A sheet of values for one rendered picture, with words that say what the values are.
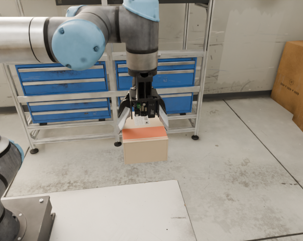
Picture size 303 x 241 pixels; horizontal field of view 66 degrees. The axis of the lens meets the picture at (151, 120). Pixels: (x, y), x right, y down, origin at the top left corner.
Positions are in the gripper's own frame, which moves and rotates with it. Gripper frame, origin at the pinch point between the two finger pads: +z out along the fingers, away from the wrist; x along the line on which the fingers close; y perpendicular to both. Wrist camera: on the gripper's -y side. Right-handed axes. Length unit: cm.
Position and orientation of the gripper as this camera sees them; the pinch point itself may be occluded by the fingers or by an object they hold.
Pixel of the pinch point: (142, 130)
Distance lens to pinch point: 68.7
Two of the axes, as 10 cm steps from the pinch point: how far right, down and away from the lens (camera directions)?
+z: 0.0, 8.5, 5.3
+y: 1.4, 5.2, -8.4
